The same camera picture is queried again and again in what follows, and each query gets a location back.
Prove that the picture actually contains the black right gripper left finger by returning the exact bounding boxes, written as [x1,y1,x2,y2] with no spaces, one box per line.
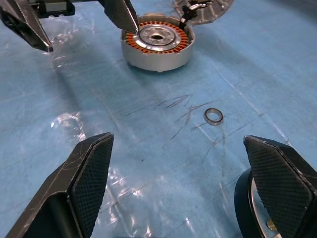
[4,132,115,238]

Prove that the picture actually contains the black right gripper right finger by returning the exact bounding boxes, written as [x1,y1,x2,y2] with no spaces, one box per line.
[243,134,317,238]

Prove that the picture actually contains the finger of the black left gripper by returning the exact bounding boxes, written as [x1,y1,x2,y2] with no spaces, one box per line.
[103,0,139,35]
[0,0,54,53]

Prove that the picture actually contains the silver round cover plate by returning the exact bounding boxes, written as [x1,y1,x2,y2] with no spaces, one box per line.
[173,0,236,26]

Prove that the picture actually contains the silver motor housing copper windings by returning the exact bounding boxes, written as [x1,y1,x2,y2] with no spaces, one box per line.
[120,13,197,73]

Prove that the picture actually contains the black round rotor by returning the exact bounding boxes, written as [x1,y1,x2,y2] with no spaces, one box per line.
[234,168,282,238]

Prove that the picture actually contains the black cable connector with wires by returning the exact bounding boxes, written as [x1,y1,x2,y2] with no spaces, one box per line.
[178,0,213,28]

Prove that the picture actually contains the small metal bearing ring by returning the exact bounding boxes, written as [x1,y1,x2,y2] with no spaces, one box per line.
[204,107,224,125]

